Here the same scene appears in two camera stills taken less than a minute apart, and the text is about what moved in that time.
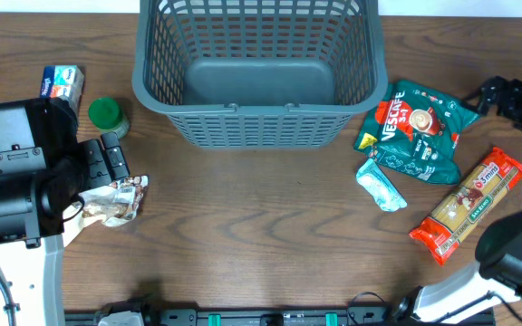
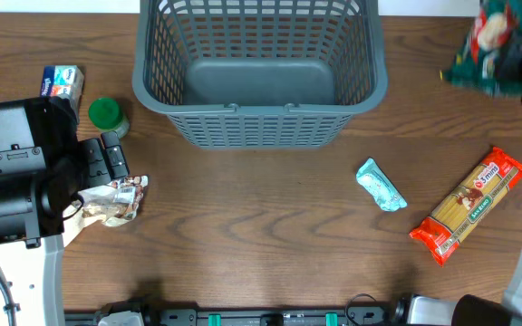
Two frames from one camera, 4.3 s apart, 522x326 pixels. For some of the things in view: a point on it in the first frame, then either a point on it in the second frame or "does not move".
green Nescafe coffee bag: [413, 129] to [478, 67]
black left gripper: [105, 164] does not move
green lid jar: [107, 114] does not move
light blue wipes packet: [373, 179] does not move
